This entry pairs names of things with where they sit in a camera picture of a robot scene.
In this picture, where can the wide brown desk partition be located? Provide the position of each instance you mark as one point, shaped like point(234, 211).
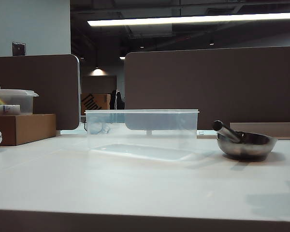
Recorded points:
point(220, 84)

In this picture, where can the small white bottle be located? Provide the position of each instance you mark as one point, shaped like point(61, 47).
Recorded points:
point(9, 108)

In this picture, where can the brown round-cornered desk partition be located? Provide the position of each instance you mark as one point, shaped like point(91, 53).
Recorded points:
point(38, 84)

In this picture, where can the grey wall switch plate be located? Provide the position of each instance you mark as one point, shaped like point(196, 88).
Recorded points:
point(19, 49)

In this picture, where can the black hanging jacket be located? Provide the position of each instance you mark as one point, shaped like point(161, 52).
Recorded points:
point(117, 100)

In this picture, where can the transparent plastic container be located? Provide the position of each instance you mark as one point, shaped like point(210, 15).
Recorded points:
point(140, 111)

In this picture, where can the translucent lidded storage box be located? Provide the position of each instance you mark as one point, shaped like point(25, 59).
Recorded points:
point(17, 93)

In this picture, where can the brown cardboard box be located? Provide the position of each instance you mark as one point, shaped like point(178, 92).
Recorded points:
point(26, 128)

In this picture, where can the low brown board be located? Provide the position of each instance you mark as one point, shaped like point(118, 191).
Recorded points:
point(268, 129)

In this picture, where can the metal ice scoop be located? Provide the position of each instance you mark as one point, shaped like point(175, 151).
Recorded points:
point(244, 147)

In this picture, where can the round pendant lamp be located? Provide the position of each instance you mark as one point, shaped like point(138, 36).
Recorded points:
point(98, 72)

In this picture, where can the printed cardboard shipping box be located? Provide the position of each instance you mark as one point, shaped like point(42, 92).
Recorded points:
point(94, 102)

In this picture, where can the long ceiling light strip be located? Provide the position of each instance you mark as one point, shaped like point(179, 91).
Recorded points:
point(183, 19)

